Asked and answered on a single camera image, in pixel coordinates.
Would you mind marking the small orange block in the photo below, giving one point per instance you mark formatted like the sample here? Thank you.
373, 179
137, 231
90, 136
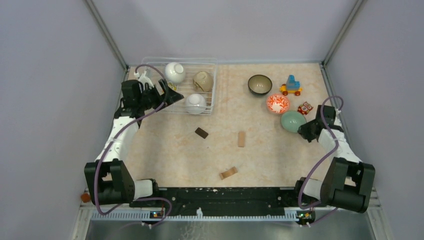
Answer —
85, 197

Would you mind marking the beige leaf pattern bowl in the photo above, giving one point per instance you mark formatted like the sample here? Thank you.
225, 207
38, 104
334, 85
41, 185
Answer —
203, 81

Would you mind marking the light wooden block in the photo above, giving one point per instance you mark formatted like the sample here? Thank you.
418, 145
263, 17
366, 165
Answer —
241, 139

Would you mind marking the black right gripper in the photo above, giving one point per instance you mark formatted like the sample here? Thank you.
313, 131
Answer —
306, 130

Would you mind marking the arched wooden block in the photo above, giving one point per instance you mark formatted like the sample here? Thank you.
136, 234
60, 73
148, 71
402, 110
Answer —
228, 173

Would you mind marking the yellow penguin toy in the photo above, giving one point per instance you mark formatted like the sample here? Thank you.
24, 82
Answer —
172, 86

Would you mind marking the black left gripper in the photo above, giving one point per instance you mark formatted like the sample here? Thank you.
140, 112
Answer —
159, 93

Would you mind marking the dark brown wooden block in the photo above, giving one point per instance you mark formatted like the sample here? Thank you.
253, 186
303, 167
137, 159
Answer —
202, 133

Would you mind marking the white footed bowl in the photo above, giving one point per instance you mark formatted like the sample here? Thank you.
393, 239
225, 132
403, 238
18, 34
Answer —
175, 73

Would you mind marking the dark bowl cream inside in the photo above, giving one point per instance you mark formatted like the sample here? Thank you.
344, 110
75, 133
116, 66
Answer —
259, 85

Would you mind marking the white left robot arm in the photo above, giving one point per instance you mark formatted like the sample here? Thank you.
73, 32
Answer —
108, 179

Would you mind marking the mint green bowl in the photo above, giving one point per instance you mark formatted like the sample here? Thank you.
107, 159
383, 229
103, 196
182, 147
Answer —
292, 120

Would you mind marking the white orange patterned bowl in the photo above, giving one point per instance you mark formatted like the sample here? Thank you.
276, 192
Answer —
277, 103

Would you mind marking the plain white bowl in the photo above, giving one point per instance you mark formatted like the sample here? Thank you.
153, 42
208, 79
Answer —
195, 104

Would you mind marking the white wire dish rack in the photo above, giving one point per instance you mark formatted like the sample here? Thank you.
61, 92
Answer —
191, 66

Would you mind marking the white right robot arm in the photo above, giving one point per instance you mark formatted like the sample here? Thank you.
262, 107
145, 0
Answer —
349, 181

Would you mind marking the toy brick car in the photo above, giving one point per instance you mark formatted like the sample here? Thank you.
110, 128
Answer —
291, 86

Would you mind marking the red owl number toy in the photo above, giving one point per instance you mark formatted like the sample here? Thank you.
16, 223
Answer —
305, 108

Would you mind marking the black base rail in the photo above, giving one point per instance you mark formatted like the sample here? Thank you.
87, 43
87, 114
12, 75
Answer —
224, 201

